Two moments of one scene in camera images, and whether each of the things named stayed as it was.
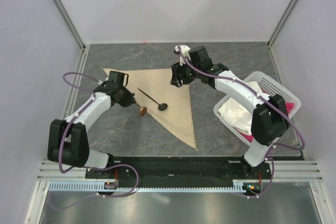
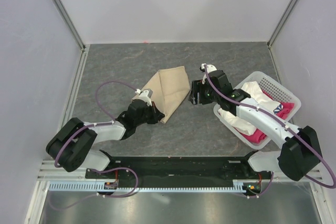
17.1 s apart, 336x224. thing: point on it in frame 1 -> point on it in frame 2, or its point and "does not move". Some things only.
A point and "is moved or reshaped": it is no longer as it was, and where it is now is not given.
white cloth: (237, 114) does not move
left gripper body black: (122, 102) -> (146, 117)
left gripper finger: (129, 98) -> (156, 115)
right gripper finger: (176, 80) -> (193, 97)
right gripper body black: (187, 75) -> (207, 96)
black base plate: (181, 171) does not move
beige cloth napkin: (169, 106) is moved or reshaped
